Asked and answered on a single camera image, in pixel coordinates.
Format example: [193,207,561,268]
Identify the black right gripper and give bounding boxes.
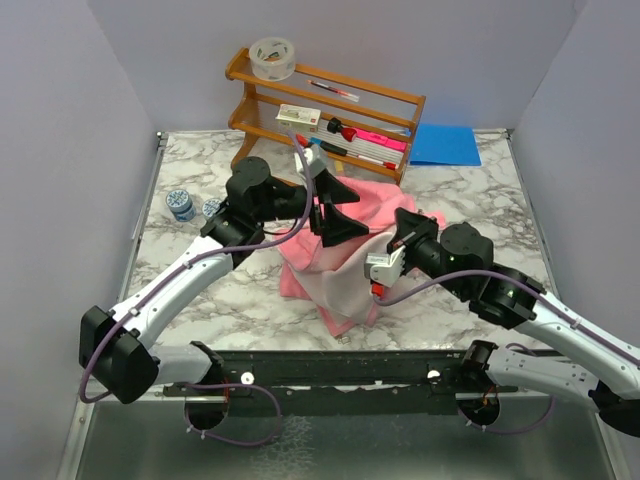
[386,206,468,299]

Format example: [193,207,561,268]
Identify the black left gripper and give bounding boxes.
[253,166,369,243]

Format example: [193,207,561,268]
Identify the pink zip jacket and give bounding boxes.
[278,177,417,337]

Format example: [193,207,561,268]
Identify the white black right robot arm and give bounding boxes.
[387,208,639,437]

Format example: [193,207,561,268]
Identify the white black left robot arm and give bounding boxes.
[79,156,369,404]

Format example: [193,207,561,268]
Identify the blue black marker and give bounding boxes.
[319,141,348,156]

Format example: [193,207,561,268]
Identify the white red pen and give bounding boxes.
[346,154,397,171]

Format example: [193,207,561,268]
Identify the pink highlighter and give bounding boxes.
[355,128,407,153]

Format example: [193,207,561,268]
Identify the wooden three-tier shelf rack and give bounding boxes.
[225,48,426,184]

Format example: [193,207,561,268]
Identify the white staples box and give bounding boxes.
[275,104,321,133]

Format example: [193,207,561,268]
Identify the blue folder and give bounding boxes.
[409,123,482,167]

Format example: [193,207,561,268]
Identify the red clear pen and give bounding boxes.
[307,80,360,103]

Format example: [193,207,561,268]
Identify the blue white paint jar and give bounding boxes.
[165,189,196,222]
[202,198,222,221]

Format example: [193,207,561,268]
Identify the clear tape roll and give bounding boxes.
[249,37,296,82]

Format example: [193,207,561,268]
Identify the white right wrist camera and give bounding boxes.
[364,246,406,287]

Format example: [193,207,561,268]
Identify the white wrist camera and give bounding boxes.
[294,144,328,179]
[364,246,406,287]

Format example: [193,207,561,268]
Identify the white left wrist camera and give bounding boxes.
[294,144,328,179]

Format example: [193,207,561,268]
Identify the black metal base rail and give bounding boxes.
[163,350,499,417]

